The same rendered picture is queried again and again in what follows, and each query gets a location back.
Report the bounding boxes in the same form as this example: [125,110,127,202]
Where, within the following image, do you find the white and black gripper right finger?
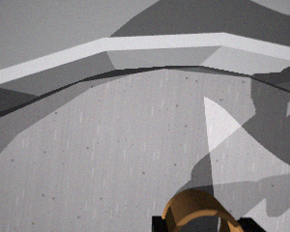
[237,217,266,232]

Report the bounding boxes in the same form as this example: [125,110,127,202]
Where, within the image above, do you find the bronze bushing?
[162,189,245,232]

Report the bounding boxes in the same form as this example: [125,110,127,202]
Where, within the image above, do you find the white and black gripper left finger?
[152,216,168,232]

